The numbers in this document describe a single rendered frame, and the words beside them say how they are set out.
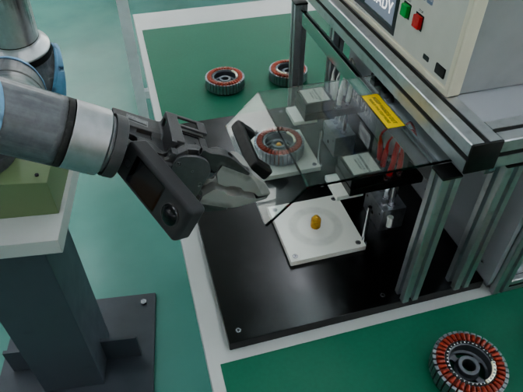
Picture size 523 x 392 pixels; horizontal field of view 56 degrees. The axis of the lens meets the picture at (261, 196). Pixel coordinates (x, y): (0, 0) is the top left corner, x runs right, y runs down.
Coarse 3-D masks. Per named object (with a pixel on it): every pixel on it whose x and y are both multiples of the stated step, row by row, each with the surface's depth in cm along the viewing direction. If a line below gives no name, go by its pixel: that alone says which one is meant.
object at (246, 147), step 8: (232, 128) 74; (240, 128) 72; (248, 128) 74; (240, 136) 71; (248, 136) 72; (240, 144) 71; (248, 144) 69; (248, 152) 68; (248, 160) 68; (256, 160) 67; (256, 168) 67; (264, 168) 67; (264, 176) 68
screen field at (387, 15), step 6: (366, 0) 86; (372, 0) 84; (378, 0) 82; (384, 0) 80; (390, 0) 79; (372, 6) 85; (378, 6) 83; (384, 6) 81; (390, 6) 79; (378, 12) 83; (384, 12) 81; (390, 12) 79; (384, 18) 81; (390, 18) 80; (390, 24) 80
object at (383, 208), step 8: (376, 192) 98; (368, 200) 99; (376, 200) 96; (384, 200) 96; (400, 200) 96; (376, 208) 96; (384, 208) 94; (392, 208) 94; (400, 208) 94; (376, 216) 97; (384, 216) 95; (400, 216) 96; (376, 224) 98; (384, 224) 96; (392, 224) 97; (400, 224) 98
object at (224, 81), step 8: (208, 72) 140; (216, 72) 141; (224, 72) 142; (232, 72) 142; (240, 72) 141; (208, 80) 138; (216, 80) 138; (224, 80) 139; (232, 80) 138; (240, 80) 138; (208, 88) 139; (216, 88) 136; (224, 88) 136; (232, 88) 137; (240, 88) 139
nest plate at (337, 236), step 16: (288, 208) 100; (304, 208) 100; (320, 208) 100; (336, 208) 100; (288, 224) 97; (304, 224) 97; (336, 224) 97; (352, 224) 97; (288, 240) 94; (304, 240) 94; (320, 240) 94; (336, 240) 94; (352, 240) 94; (288, 256) 91; (304, 256) 91; (320, 256) 91
